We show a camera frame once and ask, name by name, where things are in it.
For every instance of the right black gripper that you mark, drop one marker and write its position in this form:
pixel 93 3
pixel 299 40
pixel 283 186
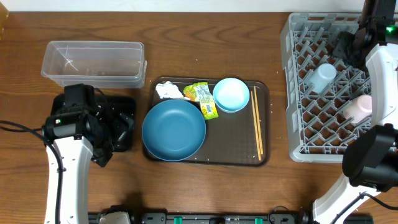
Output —
pixel 341 43

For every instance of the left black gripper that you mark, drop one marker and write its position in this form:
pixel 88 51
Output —
pixel 105 153

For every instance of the light blue cup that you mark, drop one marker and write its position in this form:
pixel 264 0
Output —
pixel 322 76

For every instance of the dark blue plate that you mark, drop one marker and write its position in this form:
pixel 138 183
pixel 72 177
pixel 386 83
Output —
pixel 173 130

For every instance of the pale pink cup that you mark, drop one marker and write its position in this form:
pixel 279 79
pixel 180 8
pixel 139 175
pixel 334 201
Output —
pixel 360 108

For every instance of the green snack wrapper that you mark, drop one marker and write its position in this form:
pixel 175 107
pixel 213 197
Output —
pixel 199 92

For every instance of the light blue bowl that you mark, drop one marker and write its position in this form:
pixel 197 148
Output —
pixel 231 95

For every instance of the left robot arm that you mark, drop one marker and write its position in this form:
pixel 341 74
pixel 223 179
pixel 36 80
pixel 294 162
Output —
pixel 69 164

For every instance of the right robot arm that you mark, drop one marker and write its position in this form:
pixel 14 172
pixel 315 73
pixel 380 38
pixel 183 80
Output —
pixel 369 166

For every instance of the grey dishwasher rack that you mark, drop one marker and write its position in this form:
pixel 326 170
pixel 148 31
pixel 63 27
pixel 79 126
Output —
pixel 317 129

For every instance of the black plastic tray bin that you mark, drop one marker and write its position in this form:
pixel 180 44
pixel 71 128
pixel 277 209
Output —
pixel 60 125

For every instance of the crumpled white tissue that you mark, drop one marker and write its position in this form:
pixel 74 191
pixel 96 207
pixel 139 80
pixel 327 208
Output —
pixel 168 90

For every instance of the clear plastic bin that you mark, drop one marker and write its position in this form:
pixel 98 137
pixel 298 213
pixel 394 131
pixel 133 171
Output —
pixel 101 64

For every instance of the dark brown serving tray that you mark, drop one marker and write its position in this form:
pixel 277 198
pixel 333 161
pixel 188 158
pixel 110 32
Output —
pixel 230 138

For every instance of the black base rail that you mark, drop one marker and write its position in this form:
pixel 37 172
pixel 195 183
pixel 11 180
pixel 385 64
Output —
pixel 202 218

